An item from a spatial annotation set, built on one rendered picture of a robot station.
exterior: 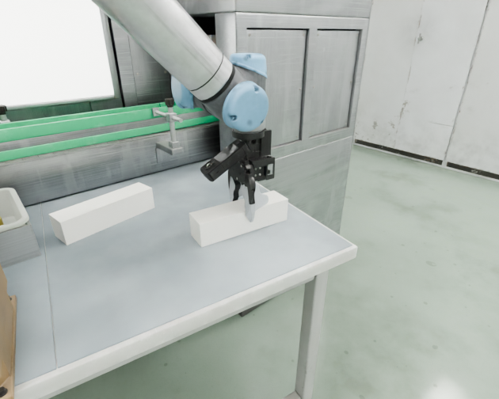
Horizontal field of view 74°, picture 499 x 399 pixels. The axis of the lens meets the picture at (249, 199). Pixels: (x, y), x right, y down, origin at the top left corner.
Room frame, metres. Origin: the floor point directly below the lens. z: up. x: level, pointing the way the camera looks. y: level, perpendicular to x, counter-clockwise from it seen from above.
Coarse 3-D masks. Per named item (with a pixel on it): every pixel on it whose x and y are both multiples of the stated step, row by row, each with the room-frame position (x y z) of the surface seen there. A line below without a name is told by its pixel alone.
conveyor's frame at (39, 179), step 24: (120, 144) 1.00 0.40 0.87; (144, 144) 1.05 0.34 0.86; (192, 144) 1.17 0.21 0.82; (216, 144) 1.24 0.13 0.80; (0, 168) 0.80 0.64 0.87; (24, 168) 0.83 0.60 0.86; (48, 168) 0.86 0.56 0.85; (72, 168) 0.90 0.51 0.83; (96, 168) 0.94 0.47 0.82; (120, 168) 0.99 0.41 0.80; (144, 168) 1.04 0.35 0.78; (168, 168) 1.10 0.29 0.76; (24, 192) 0.82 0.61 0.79; (48, 192) 0.85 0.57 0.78; (72, 192) 0.89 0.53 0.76
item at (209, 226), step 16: (272, 192) 0.78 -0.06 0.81; (208, 208) 0.69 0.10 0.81; (224, 208) 0.69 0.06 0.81; (240, 208) 0.69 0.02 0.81; (272, 208) 0.72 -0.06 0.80; (192, 224) 0.66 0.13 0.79; (208, 224) 0.63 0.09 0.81; (224, 224) 0.65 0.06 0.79; (240, 224) 0.67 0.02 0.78; (256, 224) 0.70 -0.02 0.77; (208, 240) 0.63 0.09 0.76
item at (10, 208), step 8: (0, 192) 0.73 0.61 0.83; (8, 192) 0.74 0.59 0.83; (16, 192) 0.72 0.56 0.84; (0, 200) 0.73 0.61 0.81; (8, 200) 0.74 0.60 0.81; (16, 200) 0.68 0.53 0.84; (0, 208) 0.72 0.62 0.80; (8, 208) 0.73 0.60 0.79; (16, 208) 0.67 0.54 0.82; (24, 208) 0.64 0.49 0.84; (8, 216) 0.73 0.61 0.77; (16, 216) 0.71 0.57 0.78; (24, 216) 0.60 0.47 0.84; (8, 224) 0.57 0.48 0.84; (16, 224) 0.58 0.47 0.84; (24, 224) 0.60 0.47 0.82; (0, 232) 0.56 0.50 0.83
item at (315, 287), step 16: (288, 288) 0.59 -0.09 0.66; (320, 288) 0.63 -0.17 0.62; (256, 304) 0.54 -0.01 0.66; (304, 304) 0.65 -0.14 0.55; (320, 304) 0.64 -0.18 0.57; (304, 320) 0.65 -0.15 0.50; (320, 320) 0.64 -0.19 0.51; (304, 336) 0.64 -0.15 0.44; (144, 352) 0.42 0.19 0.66; (304, 352) 0.64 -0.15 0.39; (112, 368) 0.39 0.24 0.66; (304, 368) 0.63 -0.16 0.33; (304, 384) 0.63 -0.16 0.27
